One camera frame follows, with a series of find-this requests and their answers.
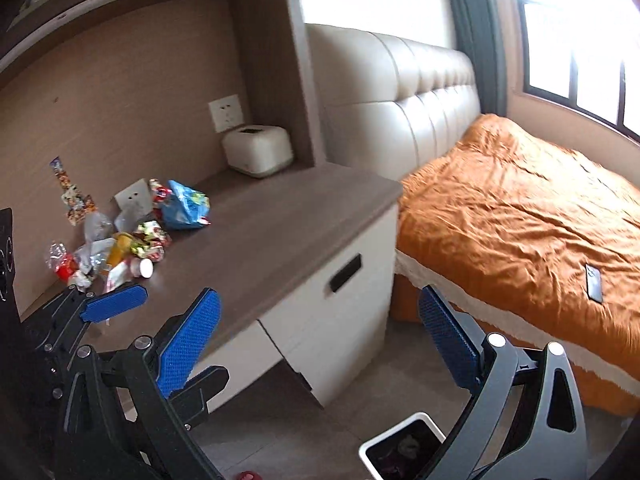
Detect orange juice cup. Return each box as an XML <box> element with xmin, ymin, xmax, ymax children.
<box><xmin>105</xmin><ymin>232</ymin><xmax>134</xmax><ymax>271</ymax></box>

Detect beige padded headboard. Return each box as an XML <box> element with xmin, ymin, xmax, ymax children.
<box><xmin>307</xmin><ymin>24</ymin><xmax>480</xmax><ymax>181</ymax></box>

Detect colourful candy wrapper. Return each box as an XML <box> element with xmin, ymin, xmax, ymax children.
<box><xmin>130</xmin><ymin>220</ymin><xmax>171</xmax><ymax>263</ymax></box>

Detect red snack wrapper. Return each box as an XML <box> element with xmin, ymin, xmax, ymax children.
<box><xmin>149</xmin><ymin>179</ymin><xmax>171</xmax><ymax>221</ymax></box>

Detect white tissue box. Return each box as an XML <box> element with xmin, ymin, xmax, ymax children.
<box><xmin>221</xmin><ymin>125</ymin><xmax>294</xmax><ymax>179</ymax></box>

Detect clear plastic bottle red label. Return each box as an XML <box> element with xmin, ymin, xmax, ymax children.
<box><xmin>46</xmin><ymin>242</ymin><xmax>79</xmax><ymax>283</ymax></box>

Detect white drawer cabinet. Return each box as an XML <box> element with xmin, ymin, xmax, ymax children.
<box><xmin>119</xmin><ymin>201</ymin><xmax>402</xmax><ymax>424</ymax></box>

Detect teal curtain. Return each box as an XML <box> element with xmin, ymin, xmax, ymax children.
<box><xmin>450</xmin><ymin>0</ymin><xmax>508</xmax><ymax>116</ymax></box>

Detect silver white foil wrapper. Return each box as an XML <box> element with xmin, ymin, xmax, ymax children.
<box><xmin>74</xmin><ymin>237</ymin><xmax>115</xmax><ymax>275</ymax></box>

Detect white trash bin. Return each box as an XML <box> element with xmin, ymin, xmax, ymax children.
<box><xmin>358</xmin><ymin>412</ymin><xmax>446</xmax><ymax>480</ymax></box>

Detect upper white wall socket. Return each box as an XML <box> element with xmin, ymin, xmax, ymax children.
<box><xmin>208</xmin><ymin>94</ymin><xmax>244</xmax><ymax>133</ymax></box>

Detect anime sticker strip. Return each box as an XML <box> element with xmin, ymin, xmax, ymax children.
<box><xmin>50</xmin><ymin>157</ymin><xmax>98</xmax><ymax>226</ymax></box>

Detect white under-shelf light bar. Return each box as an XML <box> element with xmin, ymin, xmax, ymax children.
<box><xmin>1</xmin><ymin>0</ymin><xmax>117</xmax><ymax>72</ymax></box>

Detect blue snack bag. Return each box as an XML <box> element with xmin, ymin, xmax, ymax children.
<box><xmin>160</xmin><ymin>180</ymin><xmax>210</xmax><ymax>231</ymax></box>

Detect wooden shelf unit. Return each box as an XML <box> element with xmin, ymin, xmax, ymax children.
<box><xmin>0</xmin><ymin>0</ymin><xmax>329</xmax><ymax>168</ymax></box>

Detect orange bed cover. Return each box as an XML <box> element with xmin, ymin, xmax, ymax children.
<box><xmin>390</xmin><ymin>115</ymin><xmax>639</xmax><ymax>417</ymax></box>

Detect clear folded plastic piece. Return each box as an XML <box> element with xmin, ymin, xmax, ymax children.
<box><xmin>114</xmin><ymin>205</ymin><xmax>145</xmax><ymax>233</ymax></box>

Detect clear plastic bag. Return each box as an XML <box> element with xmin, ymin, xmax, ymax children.
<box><xmin>84</xmin><ymin>211</ymin><xmax>114</xmax><ymax>244</ymax></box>

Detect white wall socket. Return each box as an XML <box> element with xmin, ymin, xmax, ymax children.
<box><xmin>114</xmin><ymin>179</ymin><xmax>153</xmax><ymax>217</ymax></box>
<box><xmin>208</xmin><ymin>94</ymin><xmax>244</xmax><ymax>133</ymax></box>

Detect lower white wall socket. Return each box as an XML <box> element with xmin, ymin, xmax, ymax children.
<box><xmin>114</xmin><ymin>179</ymin><xmax>153</xmax><ymax>217</ymax></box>

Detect black phone on bed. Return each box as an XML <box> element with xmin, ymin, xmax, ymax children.
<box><xmin>585</xmin><ymin>263</ymin><xmax>603</xmax><ymax>304</ymax></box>

